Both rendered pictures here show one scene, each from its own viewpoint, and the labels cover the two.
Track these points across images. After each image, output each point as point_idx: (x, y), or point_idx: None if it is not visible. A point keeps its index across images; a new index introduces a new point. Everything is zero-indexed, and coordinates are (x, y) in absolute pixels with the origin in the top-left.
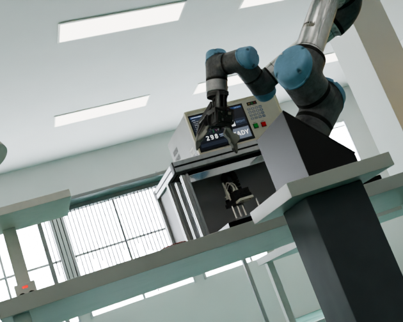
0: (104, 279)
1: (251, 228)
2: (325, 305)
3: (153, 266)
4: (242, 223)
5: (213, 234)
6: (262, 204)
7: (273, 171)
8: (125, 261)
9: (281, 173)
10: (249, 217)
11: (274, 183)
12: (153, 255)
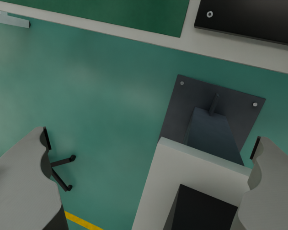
0: (10, 13)
1: (217, 58)
2: (186, 139)
3: (65, 25)
4: (223, 33)
5: (149, 43)
6: (145, 184)
7: (170, 222)
8: (22, 14)
9: (165, 229)
10: (243, 35)
11: (176, 201)
12: (59, 23)
